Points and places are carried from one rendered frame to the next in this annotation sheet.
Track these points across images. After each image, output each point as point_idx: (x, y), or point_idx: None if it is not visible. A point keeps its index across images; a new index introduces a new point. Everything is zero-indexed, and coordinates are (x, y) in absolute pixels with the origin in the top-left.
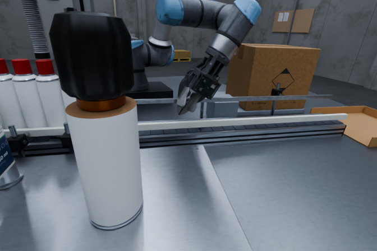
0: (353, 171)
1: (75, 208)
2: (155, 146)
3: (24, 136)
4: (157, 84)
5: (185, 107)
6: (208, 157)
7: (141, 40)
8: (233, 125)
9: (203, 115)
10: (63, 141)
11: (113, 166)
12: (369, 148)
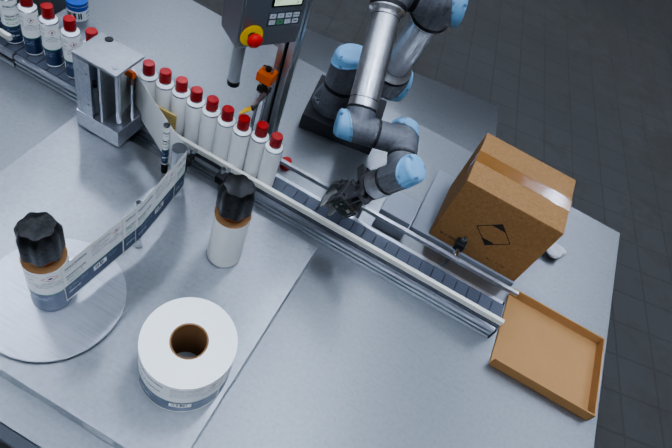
0: (423, 360)
1: (202, 240)
2: (285, 218)
3: (193, 157)
4: None
5: (330, 204)
6: (321, 259)
7: None
8: None
9: (376, 205)
10: (215, 178)
11: (224, 244)
12: (489, 365)
